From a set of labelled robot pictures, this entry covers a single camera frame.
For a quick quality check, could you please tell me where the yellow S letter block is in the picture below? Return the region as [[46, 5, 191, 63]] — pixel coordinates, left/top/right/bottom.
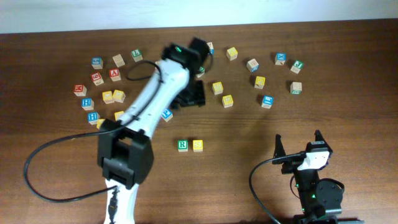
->
[[212, 82, 223, 95]]

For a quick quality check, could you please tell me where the green R letter block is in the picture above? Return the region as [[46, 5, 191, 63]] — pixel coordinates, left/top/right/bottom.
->
[[177, 139, 188, 152]]

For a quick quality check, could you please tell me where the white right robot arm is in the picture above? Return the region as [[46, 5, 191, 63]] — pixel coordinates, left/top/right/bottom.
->
[[272, 130, 364, 224]]

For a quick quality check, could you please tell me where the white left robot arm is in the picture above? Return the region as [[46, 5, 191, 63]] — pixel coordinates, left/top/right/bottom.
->
[[97, 38, 213, 223]]

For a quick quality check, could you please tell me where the green Z letter block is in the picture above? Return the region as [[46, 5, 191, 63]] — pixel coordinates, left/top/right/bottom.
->
[[196, 67, 205, 78]]

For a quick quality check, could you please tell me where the blue L side block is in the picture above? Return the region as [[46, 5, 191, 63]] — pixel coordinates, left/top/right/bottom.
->
[[206, 42, 214, 55]]

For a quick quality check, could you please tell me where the yellow top block far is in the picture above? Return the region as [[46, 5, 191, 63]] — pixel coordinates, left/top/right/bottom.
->
[[226, 47, 238, 61]]

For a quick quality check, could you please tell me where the blue T letter block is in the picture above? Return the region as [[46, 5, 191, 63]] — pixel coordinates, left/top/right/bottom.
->
[[261, 95, 274, 109]]

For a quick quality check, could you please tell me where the green R side block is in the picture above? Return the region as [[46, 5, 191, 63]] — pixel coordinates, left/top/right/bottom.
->
[[290, 82, 302, 95]]

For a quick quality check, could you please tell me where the green L letter block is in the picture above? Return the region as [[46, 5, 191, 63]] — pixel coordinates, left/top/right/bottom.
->
[[131, 49, 143, 62]]

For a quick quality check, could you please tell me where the yellow umbrella picture block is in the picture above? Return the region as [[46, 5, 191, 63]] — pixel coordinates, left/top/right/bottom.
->
[[222, 95, 234, 108]]

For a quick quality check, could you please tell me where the blue D side block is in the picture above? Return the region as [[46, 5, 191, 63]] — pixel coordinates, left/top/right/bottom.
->
[[246, 58, 259, 72]]

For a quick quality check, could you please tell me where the blue P letter block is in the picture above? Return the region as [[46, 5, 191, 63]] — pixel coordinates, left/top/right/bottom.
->
[[162, 109, 173, 122]]

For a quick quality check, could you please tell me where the yellow pencil picture block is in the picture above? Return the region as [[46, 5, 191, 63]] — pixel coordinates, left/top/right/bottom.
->
[[254, 76, 266, 89]]

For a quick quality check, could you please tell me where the plain wooden block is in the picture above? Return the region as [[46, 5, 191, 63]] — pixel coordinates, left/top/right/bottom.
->
[[113, 54, 126, 68]]

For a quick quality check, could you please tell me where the green J letter block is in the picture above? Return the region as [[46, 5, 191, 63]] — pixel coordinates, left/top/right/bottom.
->
[[290, 60, 304, 74]]

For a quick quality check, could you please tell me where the red A letter block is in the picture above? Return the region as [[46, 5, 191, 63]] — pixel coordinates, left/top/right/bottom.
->
[[109, 68, 121, 82]]

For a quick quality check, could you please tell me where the yellow block right pair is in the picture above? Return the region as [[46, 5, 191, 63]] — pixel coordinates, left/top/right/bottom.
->
[[113, 90, 126, 103]]

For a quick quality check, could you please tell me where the yellow block pair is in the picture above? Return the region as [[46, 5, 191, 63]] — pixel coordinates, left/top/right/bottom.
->
[[113, 90, 126, 103], [102, 91, 114, 104]]

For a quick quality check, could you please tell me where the blue X letter block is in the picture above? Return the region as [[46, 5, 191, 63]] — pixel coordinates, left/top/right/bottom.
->
[[275, 52, 287, 65]]

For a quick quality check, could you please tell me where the yellow block left pair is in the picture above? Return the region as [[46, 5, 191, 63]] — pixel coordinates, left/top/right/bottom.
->
[[102, 91, 114, 104]]

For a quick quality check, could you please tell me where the blue S letter block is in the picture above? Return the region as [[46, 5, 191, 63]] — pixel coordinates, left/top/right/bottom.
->
[[91, 57, 103, 70]]

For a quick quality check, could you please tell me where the yellow C letter block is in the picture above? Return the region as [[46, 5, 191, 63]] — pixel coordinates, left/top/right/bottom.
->
[[114, 111, 124, 121]]

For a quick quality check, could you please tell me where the red 6 letter block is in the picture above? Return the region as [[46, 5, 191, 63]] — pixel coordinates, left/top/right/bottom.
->
[[90, 72, 104, 86]]

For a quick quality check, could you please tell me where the yellow block bottom left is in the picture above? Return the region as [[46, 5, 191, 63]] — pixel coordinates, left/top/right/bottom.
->
[[96, 119, 104, 129]]

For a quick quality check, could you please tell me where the blue H block upper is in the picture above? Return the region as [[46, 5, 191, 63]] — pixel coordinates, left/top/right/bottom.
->
[[81, 98, 95, 111]]

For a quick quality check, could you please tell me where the blue h block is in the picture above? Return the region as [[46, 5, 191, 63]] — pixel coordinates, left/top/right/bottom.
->
[[81, 98, 95, 111], [87, 112, 100, 125]]

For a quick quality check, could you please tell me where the blue H block lower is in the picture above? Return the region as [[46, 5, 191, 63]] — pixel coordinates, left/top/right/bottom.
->
[[87, 112, 100, 125]]

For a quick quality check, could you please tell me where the red M letter block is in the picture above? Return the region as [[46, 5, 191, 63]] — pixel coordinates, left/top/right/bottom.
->
[[73, 85, 87, 96]]

